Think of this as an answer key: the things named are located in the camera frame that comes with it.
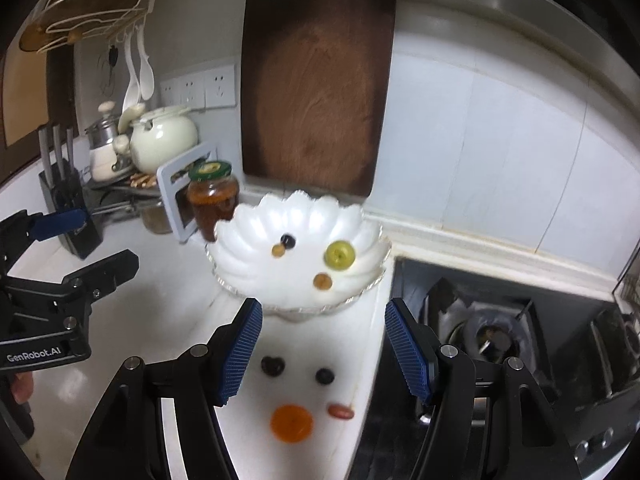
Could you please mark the white wall socket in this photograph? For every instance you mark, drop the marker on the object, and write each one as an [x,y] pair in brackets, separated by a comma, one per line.
[171,92]
[220,86]
[193,91]

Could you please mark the black scissors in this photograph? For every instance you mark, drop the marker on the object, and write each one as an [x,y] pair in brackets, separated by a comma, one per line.
[112,57]

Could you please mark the black knife block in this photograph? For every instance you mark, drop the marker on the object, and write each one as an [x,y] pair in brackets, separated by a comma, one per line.
[70,210]

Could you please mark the white pot with steel lid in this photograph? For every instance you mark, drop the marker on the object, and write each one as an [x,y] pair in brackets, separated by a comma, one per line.
[105,160]

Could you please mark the steel stove knob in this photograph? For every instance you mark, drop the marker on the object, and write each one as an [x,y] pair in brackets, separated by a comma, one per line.
[607,437]
[582,452]

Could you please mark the brown wooden cutting board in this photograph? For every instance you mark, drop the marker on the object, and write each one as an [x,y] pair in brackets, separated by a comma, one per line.
[320,90]

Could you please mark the red jujube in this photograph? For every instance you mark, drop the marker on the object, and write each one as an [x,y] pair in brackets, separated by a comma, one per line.
[341,411]

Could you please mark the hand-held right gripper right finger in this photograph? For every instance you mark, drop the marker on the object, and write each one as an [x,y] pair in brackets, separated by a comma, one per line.
[407,350]

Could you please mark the green grape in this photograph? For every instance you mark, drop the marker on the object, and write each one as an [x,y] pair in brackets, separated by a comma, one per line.
[340,255]

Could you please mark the black burner grate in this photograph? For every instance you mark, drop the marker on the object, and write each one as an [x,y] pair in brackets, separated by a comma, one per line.
[480,330]
[617,350]

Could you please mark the brown longan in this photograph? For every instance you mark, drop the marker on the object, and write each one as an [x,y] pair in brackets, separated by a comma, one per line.
[277,250]
[323,281]

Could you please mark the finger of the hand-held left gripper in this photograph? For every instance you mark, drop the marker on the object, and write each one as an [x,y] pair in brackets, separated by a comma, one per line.
[60,223]
[107,270]

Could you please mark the white scalloped bowl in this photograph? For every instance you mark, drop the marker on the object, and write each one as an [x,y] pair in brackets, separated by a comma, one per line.
[300,217]

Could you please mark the blueberry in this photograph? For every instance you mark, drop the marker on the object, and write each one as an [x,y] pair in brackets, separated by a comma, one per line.
[325,376]

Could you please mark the person's left hand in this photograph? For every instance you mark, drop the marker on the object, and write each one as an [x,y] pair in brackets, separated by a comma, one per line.
[22,387]

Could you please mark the glass jar with green lid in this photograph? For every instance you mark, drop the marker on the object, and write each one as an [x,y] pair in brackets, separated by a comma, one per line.
[212,205]

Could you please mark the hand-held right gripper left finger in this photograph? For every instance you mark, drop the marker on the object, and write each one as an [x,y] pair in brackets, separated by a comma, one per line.
[240,355]

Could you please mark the black gas stove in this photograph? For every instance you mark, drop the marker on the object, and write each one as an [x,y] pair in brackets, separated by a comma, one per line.
[550,310]

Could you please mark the white pot rack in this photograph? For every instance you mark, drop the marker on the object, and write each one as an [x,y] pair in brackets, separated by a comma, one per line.
[167,180]

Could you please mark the orange tangerine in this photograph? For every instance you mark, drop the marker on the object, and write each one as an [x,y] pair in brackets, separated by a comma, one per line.
[291,423]

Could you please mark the wooden trivet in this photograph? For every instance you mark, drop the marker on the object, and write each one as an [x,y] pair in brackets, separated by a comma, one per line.
[142,180]

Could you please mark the cream ceramic pot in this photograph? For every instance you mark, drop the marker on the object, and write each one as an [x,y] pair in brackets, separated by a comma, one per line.
[162,137]

